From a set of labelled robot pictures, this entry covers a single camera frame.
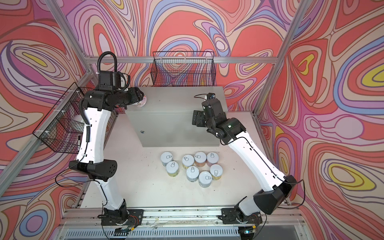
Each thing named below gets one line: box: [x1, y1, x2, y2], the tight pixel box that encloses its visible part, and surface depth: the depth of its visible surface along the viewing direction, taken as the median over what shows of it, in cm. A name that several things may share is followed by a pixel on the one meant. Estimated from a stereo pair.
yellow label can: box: [166, 161, 180, 177], surface depth 87 cm
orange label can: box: [194, 151, 207, 167], surface depth 90 cm
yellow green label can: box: [182, 154, 195, 170], surface depth 90 cm
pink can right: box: [206, 152, 219, 167], surface depth 91 cm
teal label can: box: [160, 151, 174, 167], surface depth 90 cm
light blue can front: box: [198, 171, 213, 188], surface depth 83 cm
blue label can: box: [186, 166, 200, 183], surface depth 85 cm
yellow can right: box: [209, 164, 223, 181], surface depth 86 cm
